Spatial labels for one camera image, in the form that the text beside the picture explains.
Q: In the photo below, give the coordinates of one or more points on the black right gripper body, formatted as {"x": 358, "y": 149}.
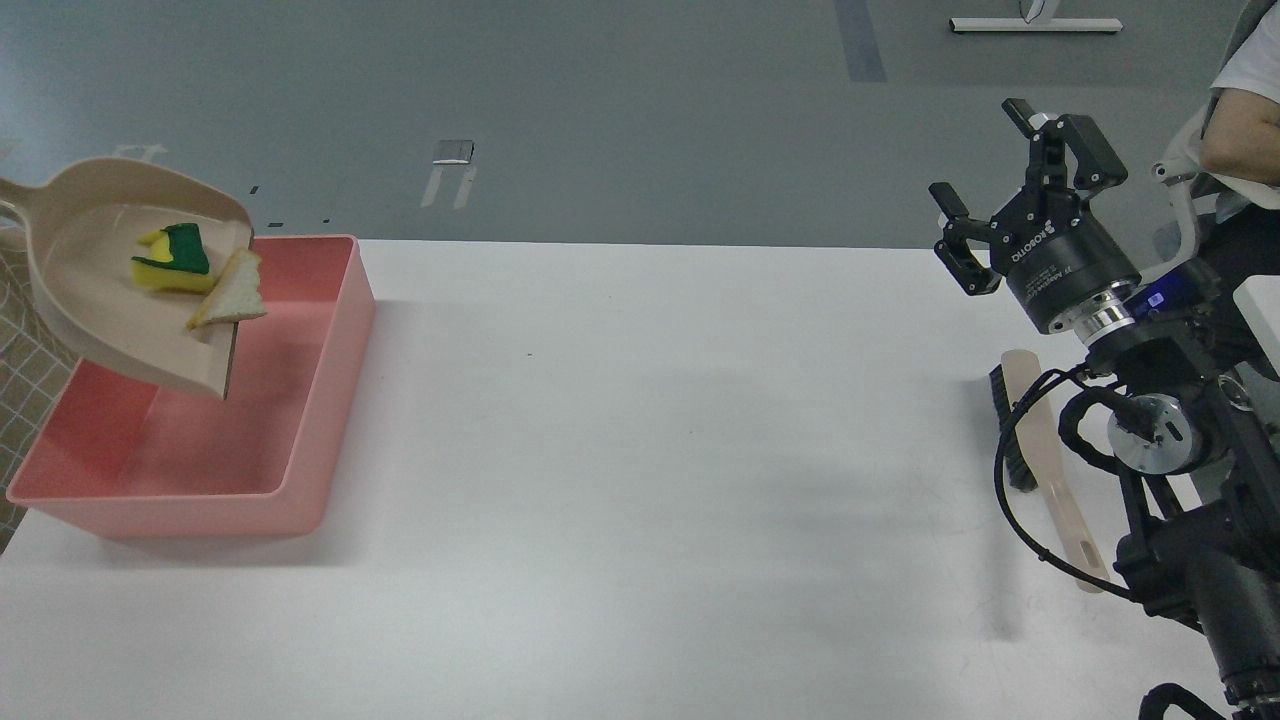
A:
{"x": 1055, "y": 255}

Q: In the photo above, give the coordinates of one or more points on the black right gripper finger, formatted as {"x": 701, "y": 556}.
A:
{"x": 959, "y": 230}
{"x": 1067, "y": 151}

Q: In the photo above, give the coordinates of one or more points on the beige hand brush black bristles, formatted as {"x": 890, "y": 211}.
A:
{"x": 1050, "y": 470}

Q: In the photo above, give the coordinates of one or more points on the toast bread slice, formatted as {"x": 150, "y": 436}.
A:
{"x": 235, "y": 297}

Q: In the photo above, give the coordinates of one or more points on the yellow green sponge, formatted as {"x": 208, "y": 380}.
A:
{"x": 175, "y": 259}

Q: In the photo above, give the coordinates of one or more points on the beige plastic dustpan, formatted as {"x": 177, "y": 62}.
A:
{"x": 82, "y": 233}

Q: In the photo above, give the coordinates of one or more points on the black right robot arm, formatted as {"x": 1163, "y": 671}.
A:
{"x": 1156, "y": 406}

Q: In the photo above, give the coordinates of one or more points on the pink plastic bin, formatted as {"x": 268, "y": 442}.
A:
{"x": 124, "y": 459}

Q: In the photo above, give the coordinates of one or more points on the white office chair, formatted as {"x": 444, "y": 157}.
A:
{"x": 1192, "y": 192}

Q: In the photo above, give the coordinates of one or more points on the white bar on floor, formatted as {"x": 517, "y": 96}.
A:
{"x": 1084, "y": 26}

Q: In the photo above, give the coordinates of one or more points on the beige checkered cloth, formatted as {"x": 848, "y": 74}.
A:
{"x": 34, "y": 368}

